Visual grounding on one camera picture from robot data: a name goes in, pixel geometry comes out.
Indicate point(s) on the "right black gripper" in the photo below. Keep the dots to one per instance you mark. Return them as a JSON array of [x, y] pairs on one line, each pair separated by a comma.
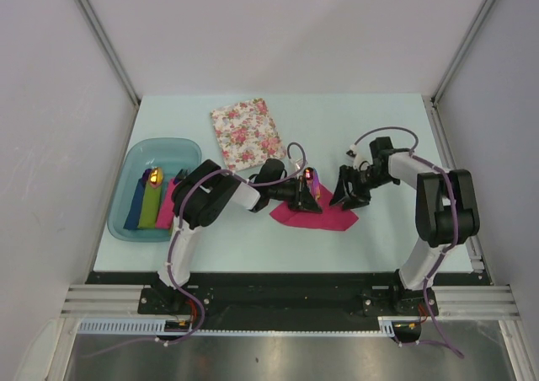
[[346, 174]]

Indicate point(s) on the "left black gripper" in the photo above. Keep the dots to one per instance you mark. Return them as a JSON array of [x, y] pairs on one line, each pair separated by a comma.
[[305, 200]]

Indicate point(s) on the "magenta paper napkin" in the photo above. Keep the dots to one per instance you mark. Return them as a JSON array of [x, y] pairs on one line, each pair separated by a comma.
[[332, 219]]

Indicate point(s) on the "iridescent rainbow spoon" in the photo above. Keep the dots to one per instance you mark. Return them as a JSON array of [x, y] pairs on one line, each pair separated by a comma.
[[309, 175]]

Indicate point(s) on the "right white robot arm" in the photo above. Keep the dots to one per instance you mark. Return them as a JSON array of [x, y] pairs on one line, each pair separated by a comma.
[[446, 211]]

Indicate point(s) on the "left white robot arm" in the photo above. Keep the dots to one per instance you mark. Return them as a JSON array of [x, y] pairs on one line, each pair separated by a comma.
[[200, 198]]

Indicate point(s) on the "green rolled napkin bundle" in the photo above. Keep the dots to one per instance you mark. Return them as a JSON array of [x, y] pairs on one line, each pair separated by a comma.
[[151, 199]]

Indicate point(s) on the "blue rolled napkin bundle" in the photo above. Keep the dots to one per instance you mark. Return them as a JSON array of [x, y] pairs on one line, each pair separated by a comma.
[[133, 216]]

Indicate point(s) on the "floral rectangular tray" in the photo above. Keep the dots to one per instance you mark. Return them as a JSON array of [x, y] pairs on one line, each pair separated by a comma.
[[247, 135]]

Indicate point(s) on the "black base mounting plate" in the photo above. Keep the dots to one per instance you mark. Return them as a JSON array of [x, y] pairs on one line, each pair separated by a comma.
[[289, 302]]

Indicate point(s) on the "teal translucent plastic bin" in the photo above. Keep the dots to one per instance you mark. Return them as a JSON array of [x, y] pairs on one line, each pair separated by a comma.
[[172, 155]]

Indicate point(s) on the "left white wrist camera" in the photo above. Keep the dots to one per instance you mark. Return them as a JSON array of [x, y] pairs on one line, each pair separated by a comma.
[[297, 164]]

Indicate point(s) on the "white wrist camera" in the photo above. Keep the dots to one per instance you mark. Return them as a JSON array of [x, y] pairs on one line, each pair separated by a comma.
[[297, 164], [356, 157]]

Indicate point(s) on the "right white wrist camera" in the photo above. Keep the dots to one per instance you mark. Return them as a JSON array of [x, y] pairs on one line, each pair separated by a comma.
[[356, 157]]

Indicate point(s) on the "aluminium frame rail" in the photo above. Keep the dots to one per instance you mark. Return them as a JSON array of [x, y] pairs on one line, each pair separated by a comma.
[[101, 301]]

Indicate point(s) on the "white slotted cable duct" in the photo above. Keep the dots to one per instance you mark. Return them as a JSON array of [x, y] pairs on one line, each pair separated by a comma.
[[165, 327]]

